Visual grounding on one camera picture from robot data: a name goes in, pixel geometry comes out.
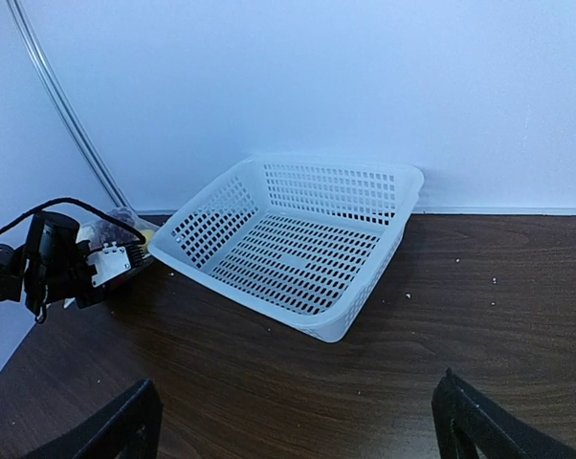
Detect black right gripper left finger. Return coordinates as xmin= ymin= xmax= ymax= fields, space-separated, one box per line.
xmin=26 ymin=379 xmax=163 ymax=458

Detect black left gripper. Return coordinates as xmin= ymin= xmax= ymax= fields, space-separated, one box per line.
xmin=22 ymin=212 xmax=148 ymax=312

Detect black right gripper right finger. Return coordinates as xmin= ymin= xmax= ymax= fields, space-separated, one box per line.
xmin=432 ymin=369 xmax=576 ymax=458

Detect clear zip top bag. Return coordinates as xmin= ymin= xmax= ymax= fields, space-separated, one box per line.
xmin=76 ymin=208 xmax=160 ymax=259

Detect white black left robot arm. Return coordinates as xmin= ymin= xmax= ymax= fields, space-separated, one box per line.
xmin=0 ymin=210 xmax=147 ymax=323

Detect purple fake grapes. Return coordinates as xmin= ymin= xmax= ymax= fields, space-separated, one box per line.
xmin=94 ymin=207 xmax=139 ymax=246

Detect yellow fake banana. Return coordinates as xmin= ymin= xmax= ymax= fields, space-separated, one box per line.
xmin=139 ymin=229 xmax=155 ymax=252

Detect white plastic perforated basket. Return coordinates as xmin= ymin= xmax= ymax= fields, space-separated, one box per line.
xmin=148 ymin=154 xmax=424 ymax=343

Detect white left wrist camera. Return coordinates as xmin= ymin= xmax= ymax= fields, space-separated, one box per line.
xmin=86 ymin=243 xmax=131 ymax=288

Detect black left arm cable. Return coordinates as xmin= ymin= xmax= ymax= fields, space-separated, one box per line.
xmin=0 ymin=196 xmax=145 ymax=245

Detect left aluminium corner post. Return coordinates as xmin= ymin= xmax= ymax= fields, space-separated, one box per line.
xmin=6 ymin=0 xmax=131 ymax=208

